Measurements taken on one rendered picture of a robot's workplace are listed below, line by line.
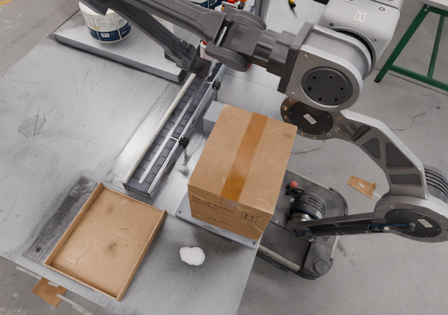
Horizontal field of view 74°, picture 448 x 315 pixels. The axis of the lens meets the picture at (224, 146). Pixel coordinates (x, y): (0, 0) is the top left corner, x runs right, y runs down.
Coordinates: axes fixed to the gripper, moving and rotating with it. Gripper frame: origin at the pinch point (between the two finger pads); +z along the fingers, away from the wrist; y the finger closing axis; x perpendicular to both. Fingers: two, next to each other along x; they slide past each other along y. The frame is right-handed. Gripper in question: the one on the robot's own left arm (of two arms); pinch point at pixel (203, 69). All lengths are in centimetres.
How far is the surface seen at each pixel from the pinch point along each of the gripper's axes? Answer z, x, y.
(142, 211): -32, 55, -5
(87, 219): -39, 62, 11
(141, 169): -28, 42, 2
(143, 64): 2.9, 6.0, 28.8
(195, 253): -39, 58, -28
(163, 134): -17.2, 29.6, 2.3
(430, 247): 76, 56, -151
